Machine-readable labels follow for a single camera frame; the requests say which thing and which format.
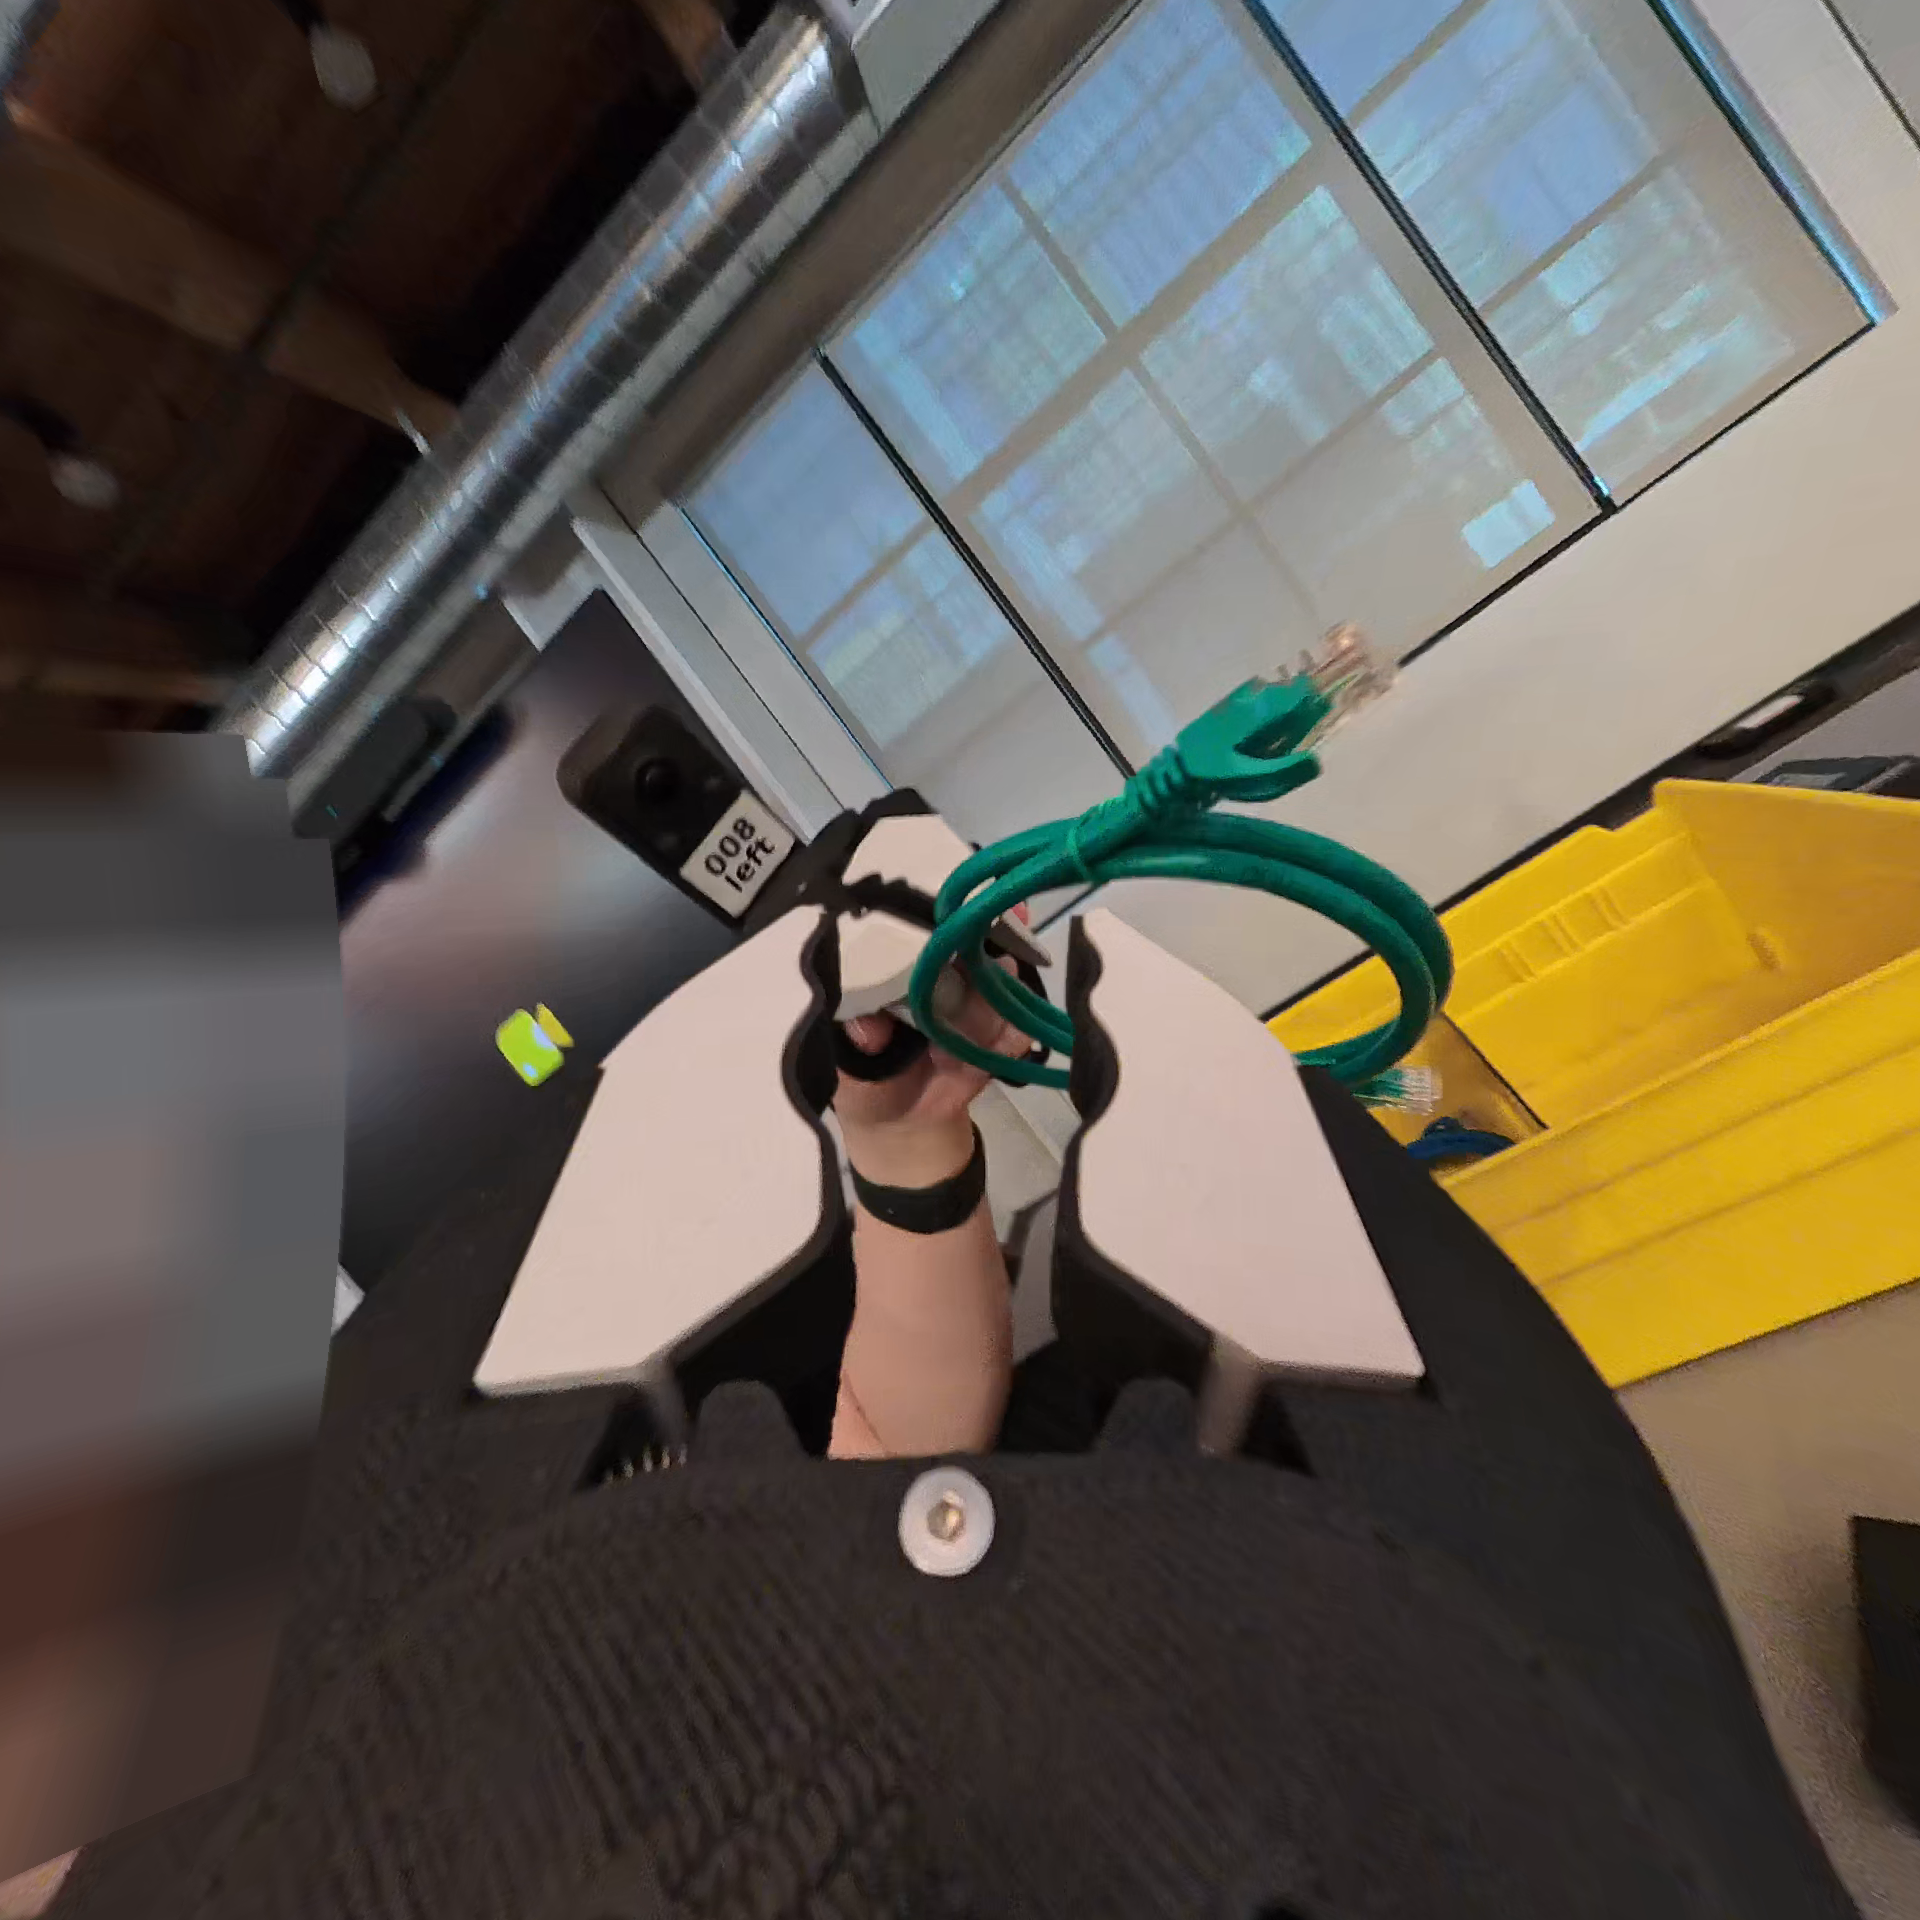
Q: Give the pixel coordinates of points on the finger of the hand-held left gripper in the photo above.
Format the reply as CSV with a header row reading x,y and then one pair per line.
x,y
879,960
908,862

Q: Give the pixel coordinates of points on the yellow plastic bin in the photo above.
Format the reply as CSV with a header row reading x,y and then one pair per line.
x,y
1724,1200

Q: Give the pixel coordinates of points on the silver ventilation duct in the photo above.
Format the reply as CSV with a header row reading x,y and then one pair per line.
x,y
571,421

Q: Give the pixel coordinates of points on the large clear window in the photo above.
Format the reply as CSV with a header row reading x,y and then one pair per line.
x,y
1202,375

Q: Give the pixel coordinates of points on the black bin divider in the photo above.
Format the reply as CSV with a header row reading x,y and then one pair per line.
x,y
1478,1080

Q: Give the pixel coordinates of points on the black wristband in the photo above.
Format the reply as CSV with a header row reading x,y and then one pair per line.
x,y
915,1204

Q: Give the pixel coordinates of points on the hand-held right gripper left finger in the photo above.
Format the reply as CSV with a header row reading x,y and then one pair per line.
x,y
675,1200

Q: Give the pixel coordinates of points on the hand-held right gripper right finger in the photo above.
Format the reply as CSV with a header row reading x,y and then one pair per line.
x,y
1230,1200

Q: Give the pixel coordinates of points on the person's left forearm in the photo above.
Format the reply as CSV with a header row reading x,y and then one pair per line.
x,y
922,1336

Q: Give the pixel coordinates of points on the small lime green object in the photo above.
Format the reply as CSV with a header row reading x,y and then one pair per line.
x,y
530,1047

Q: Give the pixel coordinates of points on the small black box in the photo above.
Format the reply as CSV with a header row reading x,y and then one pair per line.
x,y
1839,775

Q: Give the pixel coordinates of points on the person's left hand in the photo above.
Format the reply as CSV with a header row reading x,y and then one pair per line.
x,y
915,1118

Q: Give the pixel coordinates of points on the large dark glossy panel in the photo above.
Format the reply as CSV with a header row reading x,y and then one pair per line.
x,y
481,901

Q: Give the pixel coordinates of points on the small black floor device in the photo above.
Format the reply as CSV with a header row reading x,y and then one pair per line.
x,y
1764,721

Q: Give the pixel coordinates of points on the black ethernet switch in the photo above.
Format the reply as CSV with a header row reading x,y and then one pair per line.
x,y
1886,1651

